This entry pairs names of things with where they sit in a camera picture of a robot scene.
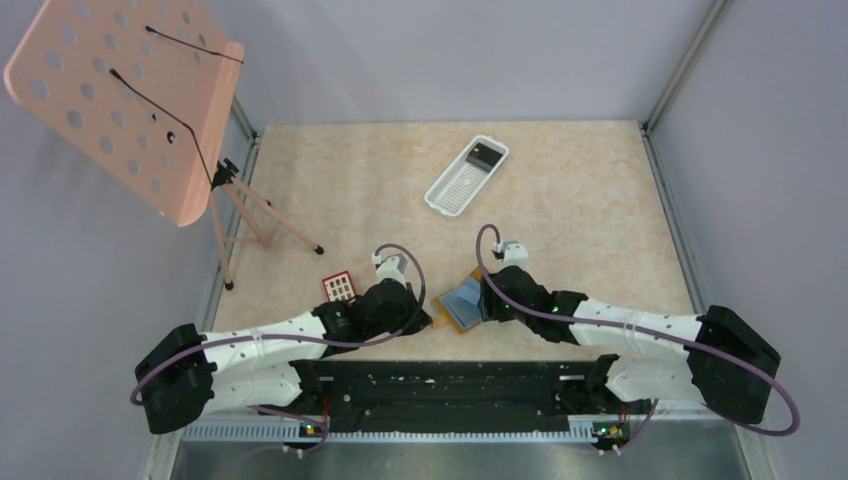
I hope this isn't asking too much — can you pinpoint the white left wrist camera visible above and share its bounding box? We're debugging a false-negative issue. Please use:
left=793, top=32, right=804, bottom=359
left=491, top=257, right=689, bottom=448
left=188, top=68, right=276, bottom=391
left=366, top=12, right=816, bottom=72
left=376, top=254, right=408, bottom=286

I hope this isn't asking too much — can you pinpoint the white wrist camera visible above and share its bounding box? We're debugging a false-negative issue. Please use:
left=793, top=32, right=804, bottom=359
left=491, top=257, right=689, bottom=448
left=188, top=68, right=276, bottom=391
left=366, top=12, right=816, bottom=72
left=492, top=241, right=529, bottom=269
left=376, top=254, right=408, bottom=286

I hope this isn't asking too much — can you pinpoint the red white grid card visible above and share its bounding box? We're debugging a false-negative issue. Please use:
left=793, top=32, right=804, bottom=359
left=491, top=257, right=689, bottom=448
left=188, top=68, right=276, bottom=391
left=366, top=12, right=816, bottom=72
left=322, top=270, right=357, bottom=302

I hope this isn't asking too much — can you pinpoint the pink perforated music stand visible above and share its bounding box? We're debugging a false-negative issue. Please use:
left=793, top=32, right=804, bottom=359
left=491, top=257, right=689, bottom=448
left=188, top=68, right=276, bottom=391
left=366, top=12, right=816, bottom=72
left=1, top=1, right=324, bottom=254

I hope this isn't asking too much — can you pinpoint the white perforated plastic tray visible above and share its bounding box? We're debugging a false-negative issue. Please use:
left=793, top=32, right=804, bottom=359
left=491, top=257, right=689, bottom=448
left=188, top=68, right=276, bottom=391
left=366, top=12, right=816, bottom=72
left=424, top=135, right=510, bottom=218

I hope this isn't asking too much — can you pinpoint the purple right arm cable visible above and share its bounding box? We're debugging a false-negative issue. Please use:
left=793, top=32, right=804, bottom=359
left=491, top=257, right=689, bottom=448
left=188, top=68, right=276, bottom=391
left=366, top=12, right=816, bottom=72
left=475, top=223, right=802, bottom=455

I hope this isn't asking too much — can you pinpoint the black card stack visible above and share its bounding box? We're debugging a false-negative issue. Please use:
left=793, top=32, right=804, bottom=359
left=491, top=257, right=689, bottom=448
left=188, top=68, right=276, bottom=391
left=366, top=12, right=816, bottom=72
left=465, top=143, right=504, bottom=172

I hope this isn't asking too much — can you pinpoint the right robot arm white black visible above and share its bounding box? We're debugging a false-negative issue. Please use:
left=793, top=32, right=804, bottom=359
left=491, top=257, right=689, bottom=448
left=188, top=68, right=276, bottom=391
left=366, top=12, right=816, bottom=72
left=479, top=266, right=781, bottom=425

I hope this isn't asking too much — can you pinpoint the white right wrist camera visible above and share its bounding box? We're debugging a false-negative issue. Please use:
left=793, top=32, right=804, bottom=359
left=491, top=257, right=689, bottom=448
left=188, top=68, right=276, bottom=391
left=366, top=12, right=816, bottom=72
left=492, top=241, right=529, bottom=269

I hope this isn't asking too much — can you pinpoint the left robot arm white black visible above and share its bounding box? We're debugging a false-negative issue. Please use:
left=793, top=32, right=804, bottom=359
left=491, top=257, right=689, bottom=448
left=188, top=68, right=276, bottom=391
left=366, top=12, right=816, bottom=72
left=131, top=279, right=432, bottom=434

